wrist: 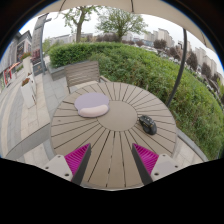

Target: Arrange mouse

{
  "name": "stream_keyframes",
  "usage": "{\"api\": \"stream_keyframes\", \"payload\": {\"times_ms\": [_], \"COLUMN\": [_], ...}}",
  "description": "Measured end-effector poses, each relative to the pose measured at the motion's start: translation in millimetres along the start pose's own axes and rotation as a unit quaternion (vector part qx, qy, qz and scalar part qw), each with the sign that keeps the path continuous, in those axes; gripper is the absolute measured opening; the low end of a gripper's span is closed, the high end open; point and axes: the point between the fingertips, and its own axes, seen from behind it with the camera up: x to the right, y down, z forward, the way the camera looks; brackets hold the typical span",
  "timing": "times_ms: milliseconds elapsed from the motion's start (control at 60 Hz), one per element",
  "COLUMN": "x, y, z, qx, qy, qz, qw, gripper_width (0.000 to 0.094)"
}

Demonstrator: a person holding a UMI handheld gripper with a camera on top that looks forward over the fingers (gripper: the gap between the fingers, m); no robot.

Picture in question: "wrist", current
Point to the black computer mouse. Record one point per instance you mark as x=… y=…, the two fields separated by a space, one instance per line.
x=147 y=125

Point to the lilac mouse pad with wrist rest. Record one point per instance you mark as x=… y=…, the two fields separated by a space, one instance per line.
x=91 y=105

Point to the white planter with flowers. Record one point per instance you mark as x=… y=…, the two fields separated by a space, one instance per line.
x=27 y=65
x=27 y=95

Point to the thin-crowned tree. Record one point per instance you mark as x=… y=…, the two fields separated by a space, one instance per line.
x=79 y=28

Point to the grey slatted outdoor chair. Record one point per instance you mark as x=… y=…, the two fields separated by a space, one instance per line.
x=82 y=73

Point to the group of distant apartment buildings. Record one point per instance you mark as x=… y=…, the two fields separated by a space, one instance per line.
x=163 y=35

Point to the beige parasol canopy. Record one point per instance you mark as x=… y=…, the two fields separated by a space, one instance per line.
x=133 y=6

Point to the shop building with signs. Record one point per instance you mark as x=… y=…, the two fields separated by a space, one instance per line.
x=16 y=50

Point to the dense green tree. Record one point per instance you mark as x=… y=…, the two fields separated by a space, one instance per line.
x=120 y=21

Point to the tall grey sign pillar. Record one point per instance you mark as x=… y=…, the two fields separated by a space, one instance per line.
x=36 y=43

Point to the green trimmed hedge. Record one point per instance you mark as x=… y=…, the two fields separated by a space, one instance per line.
x=150 y=73

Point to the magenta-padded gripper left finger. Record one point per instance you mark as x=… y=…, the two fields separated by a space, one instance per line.
x=56 y=166

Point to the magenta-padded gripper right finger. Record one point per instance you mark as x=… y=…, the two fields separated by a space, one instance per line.
x=165 y=165

